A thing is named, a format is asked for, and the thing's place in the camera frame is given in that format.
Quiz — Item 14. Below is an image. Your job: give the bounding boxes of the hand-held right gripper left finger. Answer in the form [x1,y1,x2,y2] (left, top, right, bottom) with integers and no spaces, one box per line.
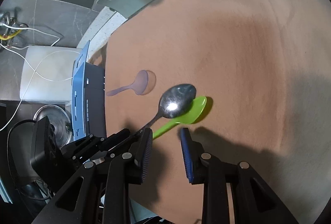
[31,128,154,224]

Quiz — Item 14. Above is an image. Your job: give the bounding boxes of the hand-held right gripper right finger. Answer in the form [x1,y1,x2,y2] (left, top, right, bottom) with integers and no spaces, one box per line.
[180,128,300,224]

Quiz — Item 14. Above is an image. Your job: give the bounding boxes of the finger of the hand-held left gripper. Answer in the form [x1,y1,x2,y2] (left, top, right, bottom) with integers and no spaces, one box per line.
[60,128,131,160]
[73,151,112,170]

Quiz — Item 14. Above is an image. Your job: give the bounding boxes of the green plastic spoon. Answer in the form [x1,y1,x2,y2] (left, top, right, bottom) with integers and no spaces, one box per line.
[152,95,207,140]

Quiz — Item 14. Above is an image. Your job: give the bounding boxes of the steel spoon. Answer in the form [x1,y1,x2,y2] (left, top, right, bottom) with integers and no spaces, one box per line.
[134,84,197,137]

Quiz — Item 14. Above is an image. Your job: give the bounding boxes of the blue plastic basket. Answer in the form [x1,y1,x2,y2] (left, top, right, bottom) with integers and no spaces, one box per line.
[71,40,107,142]

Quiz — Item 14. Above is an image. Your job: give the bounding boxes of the steel pot lid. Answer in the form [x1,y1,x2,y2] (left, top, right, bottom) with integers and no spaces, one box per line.
[33,104,73,147]

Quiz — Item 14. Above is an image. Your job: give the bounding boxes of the white cutting board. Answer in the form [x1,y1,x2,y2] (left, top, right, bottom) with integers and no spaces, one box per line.
[19,46,83,104]

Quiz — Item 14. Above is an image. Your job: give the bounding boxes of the translucent plastic spoon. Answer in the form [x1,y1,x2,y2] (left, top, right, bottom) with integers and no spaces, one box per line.
[106,70,157,97]

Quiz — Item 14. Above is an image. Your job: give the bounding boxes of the orange mat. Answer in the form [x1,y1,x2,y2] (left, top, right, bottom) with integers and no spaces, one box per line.
[105,0,331,224]

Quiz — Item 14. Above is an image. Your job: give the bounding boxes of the white cable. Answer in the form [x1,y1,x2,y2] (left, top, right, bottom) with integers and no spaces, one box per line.
[0,21,82,132]

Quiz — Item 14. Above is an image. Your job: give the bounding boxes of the yellow gas hose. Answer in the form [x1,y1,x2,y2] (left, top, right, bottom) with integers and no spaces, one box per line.
[0,30,24,41]

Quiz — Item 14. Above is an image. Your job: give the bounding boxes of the braided metal hose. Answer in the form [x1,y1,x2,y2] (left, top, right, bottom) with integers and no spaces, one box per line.
[0,8,29,33]

